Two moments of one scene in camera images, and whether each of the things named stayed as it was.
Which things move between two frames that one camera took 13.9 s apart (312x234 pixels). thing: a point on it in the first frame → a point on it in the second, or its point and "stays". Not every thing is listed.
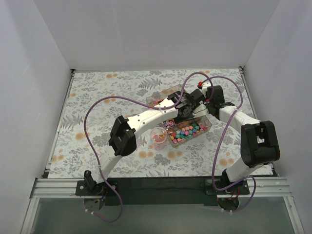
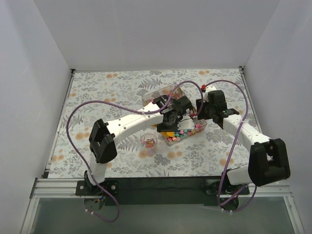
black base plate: [160, 191] stays
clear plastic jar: [158, 137] → [148, 144]
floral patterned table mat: [156, 123] stays
